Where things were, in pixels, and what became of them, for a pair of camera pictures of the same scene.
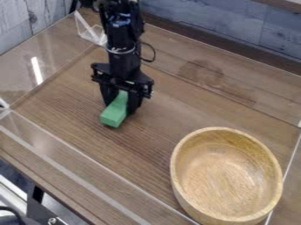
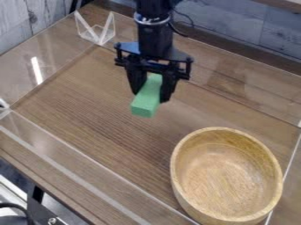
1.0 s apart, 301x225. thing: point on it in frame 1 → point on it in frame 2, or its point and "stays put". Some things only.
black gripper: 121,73 → 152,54
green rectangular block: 113,113 → 145,99
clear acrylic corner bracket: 92,33 stays put
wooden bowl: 226,175 stays put
